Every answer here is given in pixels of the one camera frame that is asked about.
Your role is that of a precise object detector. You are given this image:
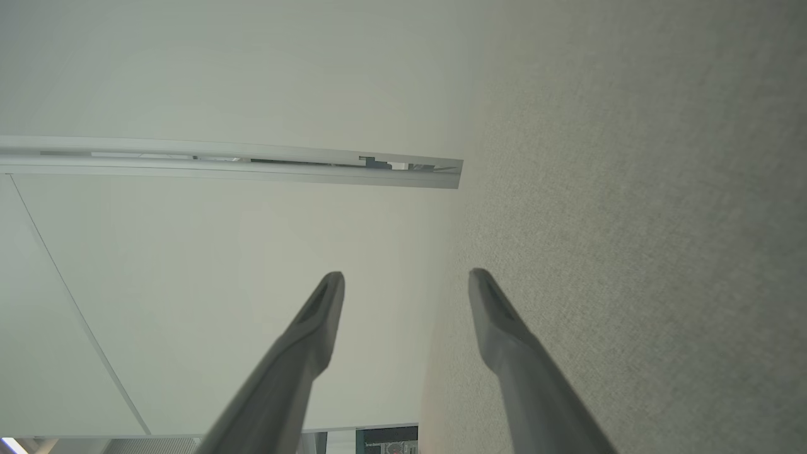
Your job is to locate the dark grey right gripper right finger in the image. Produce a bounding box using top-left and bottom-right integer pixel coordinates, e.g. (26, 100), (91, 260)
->
(468, 268), (617, 454)

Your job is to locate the grey fabric sofa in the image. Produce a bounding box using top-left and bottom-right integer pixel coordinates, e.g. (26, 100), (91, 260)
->
(419, 0), (807, 454)

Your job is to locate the dark printed board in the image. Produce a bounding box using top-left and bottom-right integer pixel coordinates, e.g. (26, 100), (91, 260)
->
(355, 426), (419, 454)

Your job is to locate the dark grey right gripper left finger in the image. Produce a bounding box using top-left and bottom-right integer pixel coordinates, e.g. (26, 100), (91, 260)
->
(197, 271), (346, 454)

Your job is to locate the grey metal partition post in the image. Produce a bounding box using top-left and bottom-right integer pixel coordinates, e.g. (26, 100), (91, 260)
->
(0, 134), (464, 190)

